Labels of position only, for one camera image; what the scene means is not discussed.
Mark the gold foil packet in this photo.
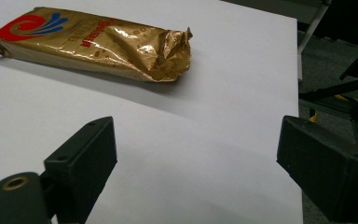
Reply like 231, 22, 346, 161
0, 7, 194, 83

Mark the black metal stand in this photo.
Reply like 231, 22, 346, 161
298, 43, 358, 153

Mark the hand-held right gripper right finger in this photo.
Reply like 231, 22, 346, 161
276, 115, 358, 224

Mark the grey metal stand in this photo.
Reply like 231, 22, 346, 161
296, 0, 334, 82

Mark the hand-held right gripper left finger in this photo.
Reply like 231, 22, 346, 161
43, 116, 118, 224

